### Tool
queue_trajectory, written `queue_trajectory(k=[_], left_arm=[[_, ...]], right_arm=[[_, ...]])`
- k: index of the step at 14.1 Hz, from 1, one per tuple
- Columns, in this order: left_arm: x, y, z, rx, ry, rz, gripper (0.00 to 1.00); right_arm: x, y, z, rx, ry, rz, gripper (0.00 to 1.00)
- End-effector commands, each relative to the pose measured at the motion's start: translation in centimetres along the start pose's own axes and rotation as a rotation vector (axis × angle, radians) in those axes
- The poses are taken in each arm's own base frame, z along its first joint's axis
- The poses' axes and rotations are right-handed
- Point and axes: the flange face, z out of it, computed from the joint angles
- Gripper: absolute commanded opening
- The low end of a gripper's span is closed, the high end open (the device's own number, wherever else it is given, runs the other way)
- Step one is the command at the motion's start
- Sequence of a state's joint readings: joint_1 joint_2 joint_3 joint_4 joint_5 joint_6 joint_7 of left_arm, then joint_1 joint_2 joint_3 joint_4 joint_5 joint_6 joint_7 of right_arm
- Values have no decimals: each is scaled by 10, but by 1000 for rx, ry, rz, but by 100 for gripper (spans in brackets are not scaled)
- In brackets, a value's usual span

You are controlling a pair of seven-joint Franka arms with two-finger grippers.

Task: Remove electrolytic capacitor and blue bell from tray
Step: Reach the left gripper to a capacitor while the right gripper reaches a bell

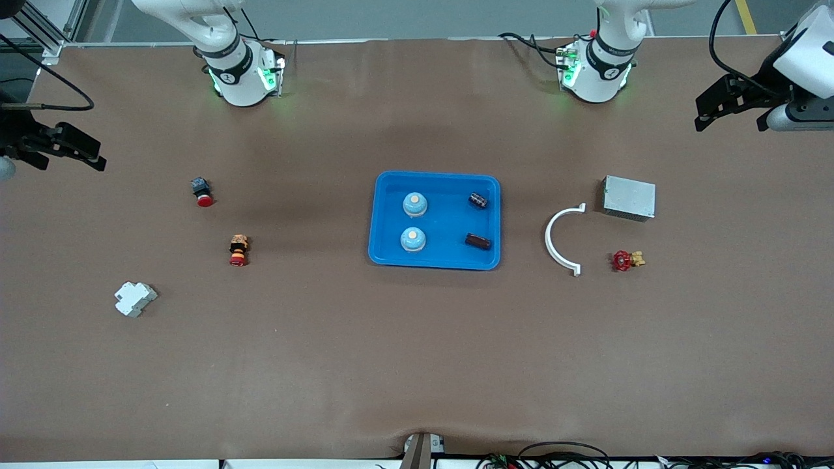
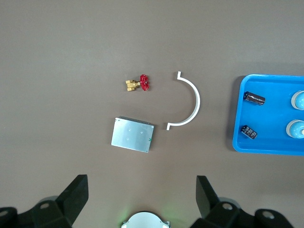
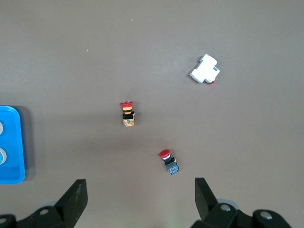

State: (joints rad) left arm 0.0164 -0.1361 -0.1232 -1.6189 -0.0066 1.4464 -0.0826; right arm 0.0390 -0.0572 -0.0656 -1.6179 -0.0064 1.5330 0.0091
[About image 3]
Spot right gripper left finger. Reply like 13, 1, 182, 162
0, 179, 88, 228

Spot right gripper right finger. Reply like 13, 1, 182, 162
191, 177, 293, 228

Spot red black push button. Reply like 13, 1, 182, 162
159, 149, 180, 176

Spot blue plastic tray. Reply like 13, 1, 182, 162
0, 105, 26, 185

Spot red yellow emergency stop button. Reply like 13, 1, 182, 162
120, 101, 136, 127

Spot white circuit breaker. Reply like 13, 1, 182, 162
189, 53, 221, 85

